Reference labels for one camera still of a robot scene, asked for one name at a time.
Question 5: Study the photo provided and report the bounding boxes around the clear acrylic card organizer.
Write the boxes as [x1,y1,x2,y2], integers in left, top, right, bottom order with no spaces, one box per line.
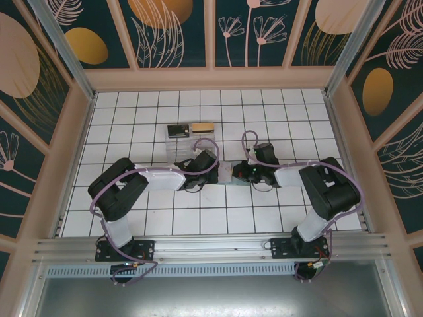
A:
[164,122,217,162]

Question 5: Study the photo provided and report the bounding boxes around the black card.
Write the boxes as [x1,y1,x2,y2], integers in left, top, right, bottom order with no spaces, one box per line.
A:
[167,123,191,138]

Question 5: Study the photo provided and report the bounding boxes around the grey metal sheet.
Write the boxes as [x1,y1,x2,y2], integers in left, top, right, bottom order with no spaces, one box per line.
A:
[32,259,409,317]

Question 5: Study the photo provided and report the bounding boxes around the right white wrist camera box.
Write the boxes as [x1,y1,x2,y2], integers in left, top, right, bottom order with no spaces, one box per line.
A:
[247,144,260,165]

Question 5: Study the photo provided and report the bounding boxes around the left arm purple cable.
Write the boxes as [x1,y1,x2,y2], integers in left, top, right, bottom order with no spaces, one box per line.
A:
[89,137,221,287]

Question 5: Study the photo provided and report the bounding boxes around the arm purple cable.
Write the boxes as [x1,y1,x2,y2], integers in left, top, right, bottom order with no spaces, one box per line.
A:
[89,137,221,287]
[241,130,366,284]

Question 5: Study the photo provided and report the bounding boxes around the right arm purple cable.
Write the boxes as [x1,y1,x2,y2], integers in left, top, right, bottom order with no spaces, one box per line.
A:
[241,130,366,284]

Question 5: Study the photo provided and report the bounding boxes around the aluminium mounting rail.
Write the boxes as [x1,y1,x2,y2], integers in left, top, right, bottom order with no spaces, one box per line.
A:
[31,232,393,265]

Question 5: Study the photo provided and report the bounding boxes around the aluminium side rail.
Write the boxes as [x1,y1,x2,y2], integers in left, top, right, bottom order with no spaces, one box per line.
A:
[52,92,98,239]
[321,88,373,234]

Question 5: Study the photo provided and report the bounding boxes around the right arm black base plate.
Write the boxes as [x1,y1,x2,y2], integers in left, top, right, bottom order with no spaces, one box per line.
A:
[270,236,331,261]

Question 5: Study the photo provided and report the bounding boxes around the grey slotted cable duct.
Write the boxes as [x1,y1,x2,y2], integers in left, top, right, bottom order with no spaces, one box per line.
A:
[46,263,298,279]

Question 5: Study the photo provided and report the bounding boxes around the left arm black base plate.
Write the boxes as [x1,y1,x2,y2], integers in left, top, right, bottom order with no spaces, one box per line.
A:
[95,239,156,262]

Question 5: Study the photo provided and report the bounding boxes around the aluminium corner post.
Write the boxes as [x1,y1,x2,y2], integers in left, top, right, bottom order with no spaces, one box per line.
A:
[323,0,386,97]
[28,0,97,102]

